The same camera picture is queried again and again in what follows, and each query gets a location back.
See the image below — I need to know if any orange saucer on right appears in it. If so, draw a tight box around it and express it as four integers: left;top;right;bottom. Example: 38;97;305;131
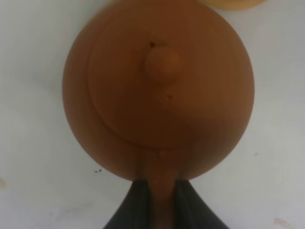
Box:
201;0;266;10

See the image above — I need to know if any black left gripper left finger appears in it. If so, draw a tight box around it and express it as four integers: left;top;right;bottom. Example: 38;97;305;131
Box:
104;179;155;229

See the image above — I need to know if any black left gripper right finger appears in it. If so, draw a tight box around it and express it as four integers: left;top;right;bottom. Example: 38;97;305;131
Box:
172;179;229;229

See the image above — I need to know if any brown clay teapot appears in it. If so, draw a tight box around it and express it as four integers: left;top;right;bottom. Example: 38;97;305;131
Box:
62;0;254;229

